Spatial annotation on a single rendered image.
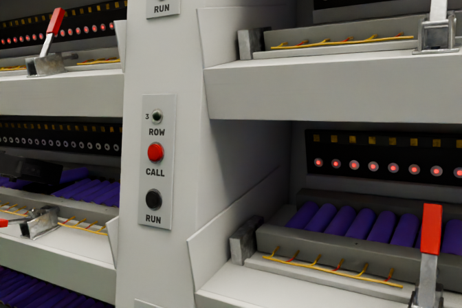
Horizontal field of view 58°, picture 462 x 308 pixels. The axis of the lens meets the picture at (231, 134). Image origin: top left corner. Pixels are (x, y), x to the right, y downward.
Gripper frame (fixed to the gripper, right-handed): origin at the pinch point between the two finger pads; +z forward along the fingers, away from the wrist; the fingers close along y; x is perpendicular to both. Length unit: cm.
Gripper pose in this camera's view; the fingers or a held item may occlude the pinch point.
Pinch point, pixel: (32, 170)
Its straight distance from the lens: 64.3
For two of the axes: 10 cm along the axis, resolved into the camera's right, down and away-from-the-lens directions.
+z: 5.0, 2.4, 8.3
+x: -1.6, 9.7, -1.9
